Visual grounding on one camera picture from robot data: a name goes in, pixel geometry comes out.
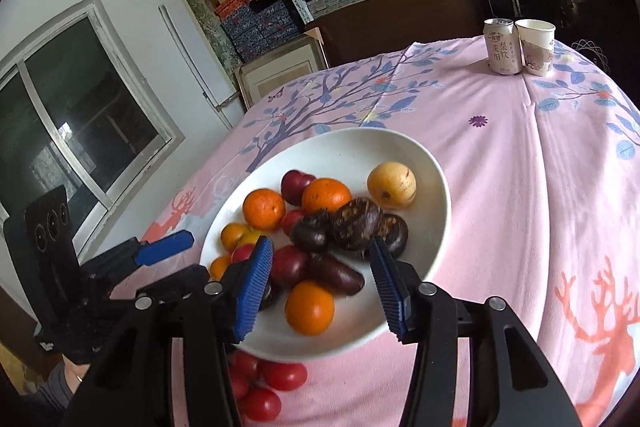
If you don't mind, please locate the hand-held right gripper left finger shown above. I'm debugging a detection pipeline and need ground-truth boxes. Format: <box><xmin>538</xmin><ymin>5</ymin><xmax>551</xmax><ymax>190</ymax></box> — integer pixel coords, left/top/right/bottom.
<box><xmin>62</xmin><ymin>236</ymin><xmax>275</xmax><ymax>427</ymax></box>

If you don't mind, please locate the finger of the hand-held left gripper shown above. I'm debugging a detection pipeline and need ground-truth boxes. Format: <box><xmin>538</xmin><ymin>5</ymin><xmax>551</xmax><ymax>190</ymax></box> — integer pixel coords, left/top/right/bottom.
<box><xmin>107</xmin><ymin>263</ymin><xmax>212</xmax><ymax>305</ymax></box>
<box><xmin>80</xmin><ymin>229</ymin><xmax>195</xmax><ymax>280</ymax></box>

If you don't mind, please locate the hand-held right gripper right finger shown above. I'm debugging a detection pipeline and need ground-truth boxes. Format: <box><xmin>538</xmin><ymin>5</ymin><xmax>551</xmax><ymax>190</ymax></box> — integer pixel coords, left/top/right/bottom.
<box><xmin>367</xmin><ymin>237</ymin><xmax>583</xmax><ymax>427</ymax></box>

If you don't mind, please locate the small orange tangerine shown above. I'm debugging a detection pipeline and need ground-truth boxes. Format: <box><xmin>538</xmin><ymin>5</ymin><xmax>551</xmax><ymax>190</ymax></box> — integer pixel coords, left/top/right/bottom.
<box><xmin>285</xmin><ymin>279</ymin><xmax>336</xmax><ymax>336</ymax></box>
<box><xmin>220</xmin><ymin>222</ymin><xmax>251</xmax><ymax>252</ymax></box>
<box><xmin>242</xmin><ymin>188</ymin><xmax>287</xmax><ymax>230</ymax></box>
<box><xmin>209</xmin><ymin>253</ymin><xmax>233</xmax><ymax>282</ymax></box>

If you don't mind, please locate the pale yellow round fruit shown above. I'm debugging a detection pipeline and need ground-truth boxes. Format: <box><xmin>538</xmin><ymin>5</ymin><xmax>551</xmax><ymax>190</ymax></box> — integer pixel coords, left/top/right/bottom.
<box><xmin>366</xmin><ymin>162</ymin><xmax>417</xmax><ymax>209</ymax></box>

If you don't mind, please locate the large orange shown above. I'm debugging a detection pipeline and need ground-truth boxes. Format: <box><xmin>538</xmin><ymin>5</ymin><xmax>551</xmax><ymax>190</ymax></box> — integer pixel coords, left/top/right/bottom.
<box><xmin>301</xmin><ymin>177</ymin><xmax>353</xmax><ymax>215</ymax></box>

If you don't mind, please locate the white ceramic plate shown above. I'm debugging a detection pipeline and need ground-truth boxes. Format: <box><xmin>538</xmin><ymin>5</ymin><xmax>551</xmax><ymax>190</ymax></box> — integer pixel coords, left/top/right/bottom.
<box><xmin>199</xmin><ymin>128</ymin><xmax>452</xmax><ymax>363</ymax></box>

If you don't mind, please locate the person's left forearm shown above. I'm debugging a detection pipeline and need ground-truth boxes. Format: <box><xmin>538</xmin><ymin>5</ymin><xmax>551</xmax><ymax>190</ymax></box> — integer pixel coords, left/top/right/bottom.
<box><xmin>35</xmin><ymin>357</ymin><xmax>91</xmax><ymax>413</ymax></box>

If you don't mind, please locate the white framed sliding window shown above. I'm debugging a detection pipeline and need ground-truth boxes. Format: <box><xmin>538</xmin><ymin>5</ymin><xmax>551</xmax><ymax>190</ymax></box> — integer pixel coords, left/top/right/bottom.
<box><xmin>0</xmin><ymin>0</ymin><xmax>186</xmax><ymax>253</ymax></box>

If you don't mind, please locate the pink printed tablecloth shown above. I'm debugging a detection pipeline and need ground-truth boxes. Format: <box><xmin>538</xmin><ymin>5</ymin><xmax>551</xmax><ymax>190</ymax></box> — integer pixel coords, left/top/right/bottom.
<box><xmin>107</xmin><ymin>34</ymin><xmax>640</xmax><ymax>427</ymax></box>

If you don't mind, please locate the white leaning board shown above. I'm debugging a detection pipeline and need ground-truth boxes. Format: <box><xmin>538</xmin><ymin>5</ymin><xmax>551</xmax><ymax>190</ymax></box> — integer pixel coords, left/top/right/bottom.
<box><xmin>159</xmin><ymin>2</ymin><xmax>246</xmax><ymax>130</ymax></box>

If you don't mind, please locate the green marbled board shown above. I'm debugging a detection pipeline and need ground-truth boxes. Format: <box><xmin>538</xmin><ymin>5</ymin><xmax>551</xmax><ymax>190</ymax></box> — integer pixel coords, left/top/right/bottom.
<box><xmin>182</xmin><ymin>0</ymin><xmax>241</xmax><ymax>72</ymax></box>

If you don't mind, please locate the pile of blue floral cartons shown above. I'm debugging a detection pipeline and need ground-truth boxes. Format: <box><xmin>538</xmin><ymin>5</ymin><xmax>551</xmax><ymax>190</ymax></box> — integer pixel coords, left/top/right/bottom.
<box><xmin>215</xmin><ymin>0</ymin><xmax>306</xmax><ymax>62</ymax></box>

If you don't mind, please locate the pale drink can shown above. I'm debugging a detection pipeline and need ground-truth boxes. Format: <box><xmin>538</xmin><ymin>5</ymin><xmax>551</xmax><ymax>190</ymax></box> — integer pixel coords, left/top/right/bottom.
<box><xmin>483</xmin><ymin>18</ymin><xmax>523</xmax><ymax>75</ymax></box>

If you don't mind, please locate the dark wooden cabinet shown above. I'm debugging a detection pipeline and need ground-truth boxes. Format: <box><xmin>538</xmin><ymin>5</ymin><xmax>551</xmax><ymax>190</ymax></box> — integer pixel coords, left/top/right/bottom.
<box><xmin>305</xmin><ymin>0</ymin><xmax>493</xmax><ymax>68</ymax></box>

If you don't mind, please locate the white paper cup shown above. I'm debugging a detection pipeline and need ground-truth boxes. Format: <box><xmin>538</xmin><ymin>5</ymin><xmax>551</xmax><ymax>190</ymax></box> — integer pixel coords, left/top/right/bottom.
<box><xmin>515</xmin><ymin>20</ymin><xmax>557</xmax><ymax>76</ymax></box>

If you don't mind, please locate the pale wooden picture frame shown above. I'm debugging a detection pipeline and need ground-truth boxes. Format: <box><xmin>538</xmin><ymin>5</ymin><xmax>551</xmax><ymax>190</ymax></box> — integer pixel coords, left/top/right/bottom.
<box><xmin>234</xmin><ymin>27</ymin><xmax>331</xmax><ymax>110</ymax></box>

